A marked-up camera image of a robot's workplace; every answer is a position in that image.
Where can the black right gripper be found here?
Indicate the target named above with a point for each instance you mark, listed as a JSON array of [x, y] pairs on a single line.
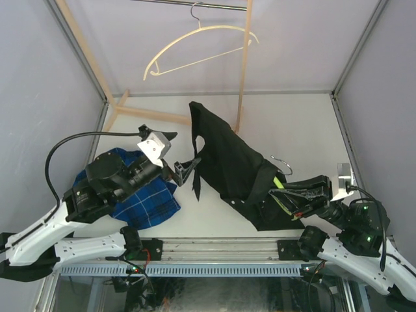
[[296, 200]]

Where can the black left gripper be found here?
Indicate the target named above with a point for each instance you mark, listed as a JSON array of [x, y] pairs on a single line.
[[182, 169]]

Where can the green plastic hanger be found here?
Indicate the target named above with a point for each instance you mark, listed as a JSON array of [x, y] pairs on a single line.
[[283, 200]]

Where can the black button shirt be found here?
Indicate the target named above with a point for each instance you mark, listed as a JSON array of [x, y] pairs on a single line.
[[241, 175]]

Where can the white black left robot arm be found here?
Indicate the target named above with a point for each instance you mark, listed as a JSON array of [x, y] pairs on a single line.
[[46, 245]]

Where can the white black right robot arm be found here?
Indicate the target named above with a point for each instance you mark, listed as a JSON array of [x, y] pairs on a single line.
[[361, 247]]

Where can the blue plaid shirt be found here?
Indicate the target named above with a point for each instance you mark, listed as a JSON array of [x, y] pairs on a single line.
[[150, 206]]

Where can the beige plastic hanger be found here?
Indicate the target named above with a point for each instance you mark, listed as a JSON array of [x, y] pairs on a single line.
[[205, 42]]

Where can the metal hanging rod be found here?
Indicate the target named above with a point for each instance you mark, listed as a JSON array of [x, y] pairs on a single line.
[[214, 4]]

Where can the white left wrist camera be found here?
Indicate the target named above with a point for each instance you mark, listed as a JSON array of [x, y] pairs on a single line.
[[154, 146]]

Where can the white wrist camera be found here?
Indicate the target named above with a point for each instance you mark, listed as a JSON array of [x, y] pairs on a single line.
[[154, 146], [339, 181]]

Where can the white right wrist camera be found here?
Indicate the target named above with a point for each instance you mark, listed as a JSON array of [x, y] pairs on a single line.
[[339, 181]]

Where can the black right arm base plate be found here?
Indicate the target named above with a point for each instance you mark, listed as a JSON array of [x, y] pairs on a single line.
[[288, 250]]

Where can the wooden clothes rack frame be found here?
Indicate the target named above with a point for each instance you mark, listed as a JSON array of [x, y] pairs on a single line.
[[118, 106]]

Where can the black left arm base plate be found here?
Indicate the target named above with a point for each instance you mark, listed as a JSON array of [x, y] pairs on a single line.
[[152, 249]]

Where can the aluminium extrusion rail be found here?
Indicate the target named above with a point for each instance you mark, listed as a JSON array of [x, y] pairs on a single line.
[[175, 250]]

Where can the blue slotted cable duct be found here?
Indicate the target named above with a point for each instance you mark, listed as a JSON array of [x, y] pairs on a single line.
[[184, 270]]

